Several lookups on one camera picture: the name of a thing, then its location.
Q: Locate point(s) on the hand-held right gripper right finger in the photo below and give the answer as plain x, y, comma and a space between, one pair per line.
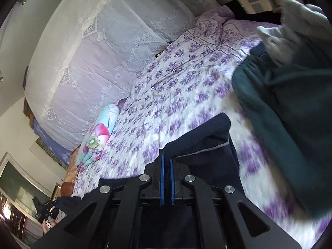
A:
172, 184

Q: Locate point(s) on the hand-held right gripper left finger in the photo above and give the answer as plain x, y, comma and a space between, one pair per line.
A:
162, 179

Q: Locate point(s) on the navy blue pants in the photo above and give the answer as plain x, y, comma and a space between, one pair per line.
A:
205, 140

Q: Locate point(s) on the person's left hand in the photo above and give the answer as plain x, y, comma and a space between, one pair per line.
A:
48, 228

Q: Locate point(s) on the folded teal pink floral blanket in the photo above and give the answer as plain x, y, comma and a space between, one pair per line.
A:
98, 134

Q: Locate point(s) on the purple floral bedspread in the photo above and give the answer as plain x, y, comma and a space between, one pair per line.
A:
181, 77

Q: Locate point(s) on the dark green garment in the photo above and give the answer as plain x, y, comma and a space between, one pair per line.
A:
285, 109

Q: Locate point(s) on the white lace curtain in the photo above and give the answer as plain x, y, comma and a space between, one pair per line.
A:
90, 57

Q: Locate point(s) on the light grey garment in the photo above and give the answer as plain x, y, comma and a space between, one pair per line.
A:
290, 26

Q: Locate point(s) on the small ceiling spotlight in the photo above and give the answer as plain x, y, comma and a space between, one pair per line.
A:
23, 0

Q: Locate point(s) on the framed wall picture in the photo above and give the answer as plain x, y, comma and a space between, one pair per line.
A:
23, 176

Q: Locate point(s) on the blue wall poster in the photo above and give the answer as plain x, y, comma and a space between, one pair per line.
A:
46, 140

